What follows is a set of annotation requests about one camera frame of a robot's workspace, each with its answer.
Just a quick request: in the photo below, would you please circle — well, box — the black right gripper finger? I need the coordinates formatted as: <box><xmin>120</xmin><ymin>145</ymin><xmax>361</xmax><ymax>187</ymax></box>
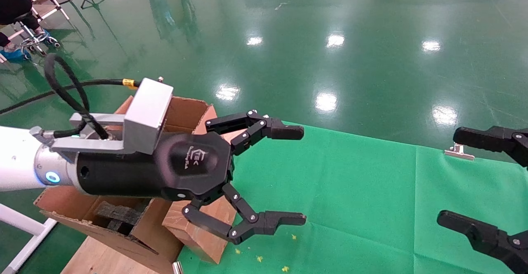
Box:
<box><xmin>453</xmin><ymin>125</ymin><xmax>528</xmax><ymax>168</ymax></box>
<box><xmin>437</xmin><ymin>210</ymin><xmax>528</xmax><ymax>274</ymax></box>

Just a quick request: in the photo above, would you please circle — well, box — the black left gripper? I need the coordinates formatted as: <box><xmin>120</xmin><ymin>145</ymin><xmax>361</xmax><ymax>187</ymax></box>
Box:
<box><xmin>77</xmin><ymin>110</ymin><xmax>307</xmax><ymax>245</ymax></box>

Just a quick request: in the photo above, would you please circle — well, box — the large open brown carton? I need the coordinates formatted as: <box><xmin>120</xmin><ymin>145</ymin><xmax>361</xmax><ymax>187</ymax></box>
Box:
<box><xmin>34</xmin><ymin>96</ymin><xmax>218</xmax><ymax>274</ymax></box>

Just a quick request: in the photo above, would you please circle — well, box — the green table cloth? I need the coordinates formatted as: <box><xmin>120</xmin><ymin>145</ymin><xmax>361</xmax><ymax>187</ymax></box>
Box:
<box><xmin>177</xmin><ymin>120</ymin><xmax>528</xmax><ymax>274</ymax></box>

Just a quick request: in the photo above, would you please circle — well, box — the black foam block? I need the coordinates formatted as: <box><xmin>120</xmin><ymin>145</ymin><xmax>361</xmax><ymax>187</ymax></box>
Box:
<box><xmin>95</xmin><ymin>201</ymin><xmax>146</xmax><ymax>236</ymax></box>

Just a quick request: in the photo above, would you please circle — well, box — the chrome wheeled stool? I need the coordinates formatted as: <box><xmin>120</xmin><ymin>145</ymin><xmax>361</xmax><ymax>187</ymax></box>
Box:
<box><xmin>16</xmin><ymin>18</ymin><xmax>61</xmax><ymax>57</ymax></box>

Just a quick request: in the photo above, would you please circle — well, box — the blue shoe cover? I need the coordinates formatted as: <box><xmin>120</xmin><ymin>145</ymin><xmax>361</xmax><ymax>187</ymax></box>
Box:
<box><xmin>0</xmin><ymin>45</ymin><xmax>32</xmax><ymax>64</ymax></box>

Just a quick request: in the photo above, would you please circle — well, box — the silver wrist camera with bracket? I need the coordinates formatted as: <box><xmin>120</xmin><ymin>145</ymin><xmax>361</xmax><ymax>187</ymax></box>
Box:
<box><xmin>49</xmin><ymin>77</ymin><xmax>174</xmax><ymax>156</ymax></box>

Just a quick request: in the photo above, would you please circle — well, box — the black camera cable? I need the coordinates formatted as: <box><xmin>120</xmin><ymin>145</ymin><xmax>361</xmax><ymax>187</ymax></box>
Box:
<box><xmin>0</xmin><ymin>54</ymin><xmax>139</xmax><ymax>141</ymax></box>

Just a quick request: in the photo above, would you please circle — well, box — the white metal frame bar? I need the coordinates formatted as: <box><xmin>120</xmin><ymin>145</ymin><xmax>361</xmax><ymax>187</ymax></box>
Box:
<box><xmin>0</xmin><ymin>203</ymin><xmax>59</xmax><ymax>274</ymax></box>

